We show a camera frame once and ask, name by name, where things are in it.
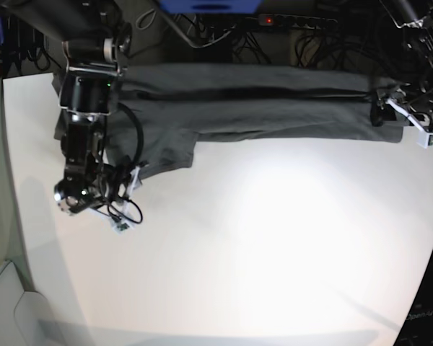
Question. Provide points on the blue box overhead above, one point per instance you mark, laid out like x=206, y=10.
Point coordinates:
x=210, y=6

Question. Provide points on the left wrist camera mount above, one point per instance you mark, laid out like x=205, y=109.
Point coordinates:
x=415, y=122

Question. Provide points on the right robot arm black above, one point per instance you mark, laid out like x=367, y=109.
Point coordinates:
x=96, y=41

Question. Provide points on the grey bin at left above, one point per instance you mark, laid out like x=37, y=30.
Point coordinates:
x=25, y=317

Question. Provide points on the black power strip red switch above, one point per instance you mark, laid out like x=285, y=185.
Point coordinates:
x=289, y=21

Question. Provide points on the dark grey t-shirt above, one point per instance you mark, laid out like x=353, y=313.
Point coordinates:
x=181, y=104

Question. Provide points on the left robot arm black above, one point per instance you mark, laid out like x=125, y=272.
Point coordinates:
x=414, y=90

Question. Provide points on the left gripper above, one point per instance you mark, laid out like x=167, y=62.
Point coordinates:
x=421, y=107

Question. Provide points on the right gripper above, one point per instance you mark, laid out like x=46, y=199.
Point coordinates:
x=105, y=195

